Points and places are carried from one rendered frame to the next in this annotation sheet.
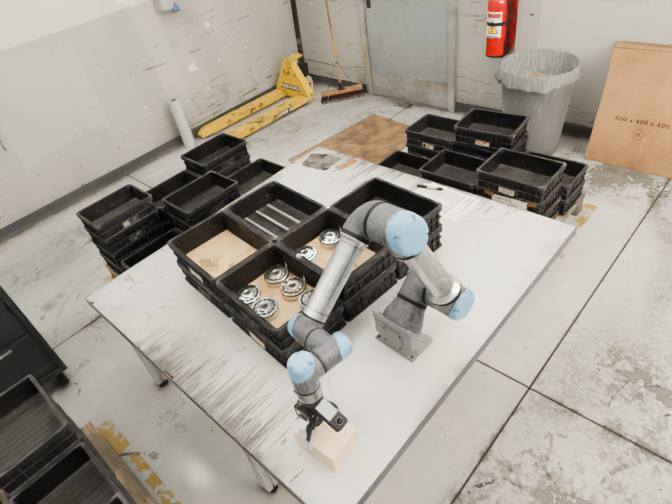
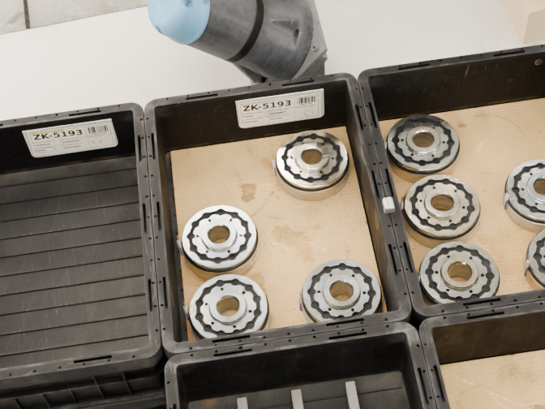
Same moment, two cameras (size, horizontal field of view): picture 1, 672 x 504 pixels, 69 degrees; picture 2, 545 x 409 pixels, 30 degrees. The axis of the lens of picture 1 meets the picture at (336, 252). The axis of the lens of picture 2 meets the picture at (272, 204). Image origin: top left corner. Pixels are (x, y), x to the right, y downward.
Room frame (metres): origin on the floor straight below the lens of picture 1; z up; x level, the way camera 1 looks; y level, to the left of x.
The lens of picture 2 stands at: (2.17, 0.43, 2.00)
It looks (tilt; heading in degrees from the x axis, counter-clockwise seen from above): 55 degrees down; 214
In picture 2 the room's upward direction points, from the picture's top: 6 degrees counter-clockwise
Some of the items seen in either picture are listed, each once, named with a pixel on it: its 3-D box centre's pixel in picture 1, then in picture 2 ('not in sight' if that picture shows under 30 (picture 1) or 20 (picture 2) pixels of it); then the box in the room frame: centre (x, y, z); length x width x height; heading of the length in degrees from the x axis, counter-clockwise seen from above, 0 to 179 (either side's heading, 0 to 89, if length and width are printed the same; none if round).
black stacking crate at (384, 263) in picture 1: (335, 253); (270, 227); (1.54, 0.00, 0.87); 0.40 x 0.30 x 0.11; 36
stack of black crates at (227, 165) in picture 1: (222, 175); not in sight; (3.30, 0.73, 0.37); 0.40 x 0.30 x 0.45; 131
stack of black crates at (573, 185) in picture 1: (545, 182); not in sight; (2.57, -1.42, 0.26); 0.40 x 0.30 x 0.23; 41
